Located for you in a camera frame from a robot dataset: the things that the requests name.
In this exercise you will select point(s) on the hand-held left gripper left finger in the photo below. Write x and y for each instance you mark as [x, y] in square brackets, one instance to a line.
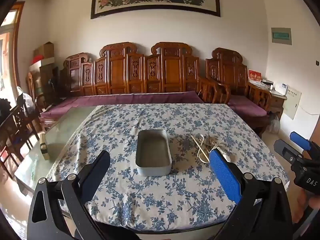
[98, 170]

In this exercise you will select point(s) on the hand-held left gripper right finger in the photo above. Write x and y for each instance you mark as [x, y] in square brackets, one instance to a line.
[223, 177]

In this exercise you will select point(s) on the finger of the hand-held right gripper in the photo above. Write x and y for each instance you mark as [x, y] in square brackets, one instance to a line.
[285, 150]
[300, 140]

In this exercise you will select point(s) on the white plastic spoon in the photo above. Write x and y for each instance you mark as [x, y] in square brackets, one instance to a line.
[199, 155]
[231, 158]

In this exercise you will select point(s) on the wooden chopstick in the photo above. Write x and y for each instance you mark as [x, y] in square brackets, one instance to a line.
[201, 150]
[198, 142]

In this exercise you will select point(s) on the grey rectangular container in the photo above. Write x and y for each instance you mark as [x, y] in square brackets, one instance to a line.
[152, 152]

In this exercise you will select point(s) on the person's right hand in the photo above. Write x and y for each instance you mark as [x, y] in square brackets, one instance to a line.
[303, 205]

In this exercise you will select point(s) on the translucent plastic bag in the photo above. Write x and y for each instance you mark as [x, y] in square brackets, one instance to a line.
[273, 124]

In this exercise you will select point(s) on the blue floral tablecloth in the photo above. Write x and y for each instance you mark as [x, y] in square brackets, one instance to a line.
[125, 135]

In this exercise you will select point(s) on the wooden side table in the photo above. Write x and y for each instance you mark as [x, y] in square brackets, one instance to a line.
[276, 102]

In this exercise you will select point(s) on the white telephone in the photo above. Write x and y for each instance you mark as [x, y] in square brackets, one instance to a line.
[281, 88]

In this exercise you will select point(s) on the purple armchair cushion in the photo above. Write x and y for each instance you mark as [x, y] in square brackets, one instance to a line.
[247, 106]

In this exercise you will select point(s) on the small beige green box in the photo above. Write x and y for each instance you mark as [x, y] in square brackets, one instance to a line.
[45, 147]

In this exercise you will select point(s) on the long purple sofa cushion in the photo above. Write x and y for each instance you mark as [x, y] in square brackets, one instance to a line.
[120, 100]

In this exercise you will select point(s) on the red desk calendar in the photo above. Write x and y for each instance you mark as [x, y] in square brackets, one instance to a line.
[254, 76]

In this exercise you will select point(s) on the dark wooden dining chair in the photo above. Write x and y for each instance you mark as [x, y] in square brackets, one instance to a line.
[17, 130]

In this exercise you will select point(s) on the carved wooden armchair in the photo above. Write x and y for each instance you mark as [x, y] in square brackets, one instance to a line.
[230, 72]

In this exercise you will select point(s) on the carved wooden sofa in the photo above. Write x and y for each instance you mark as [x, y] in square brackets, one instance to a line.
[117, 72]

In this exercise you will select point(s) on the white plastic bag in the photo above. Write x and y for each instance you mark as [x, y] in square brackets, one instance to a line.
[26, 100]

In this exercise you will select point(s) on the dark cabinet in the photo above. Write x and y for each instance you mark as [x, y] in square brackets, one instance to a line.
[50, 80]

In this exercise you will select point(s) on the black bag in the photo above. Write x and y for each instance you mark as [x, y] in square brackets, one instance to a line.
[5, 107]

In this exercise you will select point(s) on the white cardboard box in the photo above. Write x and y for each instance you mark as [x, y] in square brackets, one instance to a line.
[42, 63]

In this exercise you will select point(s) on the brown cardboard box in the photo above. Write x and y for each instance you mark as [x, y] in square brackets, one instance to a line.
[46, 50]

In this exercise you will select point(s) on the white wall distribution box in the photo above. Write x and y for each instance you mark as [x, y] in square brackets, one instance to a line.
[292, 103]

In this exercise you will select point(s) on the grey wall panel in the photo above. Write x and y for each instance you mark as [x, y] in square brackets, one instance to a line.
[281, 36]

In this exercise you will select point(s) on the wooden door frame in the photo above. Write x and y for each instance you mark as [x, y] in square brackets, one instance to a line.
[17, 42]

